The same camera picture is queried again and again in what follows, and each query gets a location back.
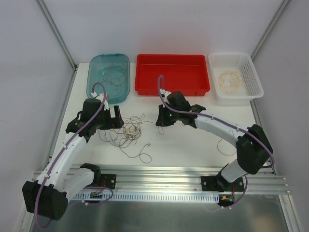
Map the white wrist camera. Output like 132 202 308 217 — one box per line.
91 92 109 102
159 88 171 101

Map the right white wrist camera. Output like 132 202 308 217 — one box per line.
159 88 171 101

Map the thin wire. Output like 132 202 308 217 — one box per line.
120 143 153 164

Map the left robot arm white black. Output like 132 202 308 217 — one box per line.
22 99 124 220

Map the white slotted cable duct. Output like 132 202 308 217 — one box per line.
73 190 219 203

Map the aluminium mounting rail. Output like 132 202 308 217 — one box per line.
28 154 290 195

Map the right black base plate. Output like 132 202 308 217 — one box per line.
200 176 245 192

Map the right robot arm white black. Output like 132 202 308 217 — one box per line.
156 88 274 192

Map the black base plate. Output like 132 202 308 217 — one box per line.
96 174 117 189
200 176 245 192

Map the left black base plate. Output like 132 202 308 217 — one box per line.
96 174 117 189

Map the bundle of thin wires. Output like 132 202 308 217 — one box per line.
98 113 157 148

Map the white perforated plastic basket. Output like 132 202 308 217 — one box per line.
208 52 264 106

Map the red plastic tray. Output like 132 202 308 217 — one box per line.
135 54 211 96

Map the brown wire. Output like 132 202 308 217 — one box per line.
92 65 128 96

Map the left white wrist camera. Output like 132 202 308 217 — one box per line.
91 92 109 102

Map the teal transparent plastic tub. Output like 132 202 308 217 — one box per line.
86 54 130 104

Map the right aluminium frame post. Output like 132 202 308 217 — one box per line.
251 0 292 62

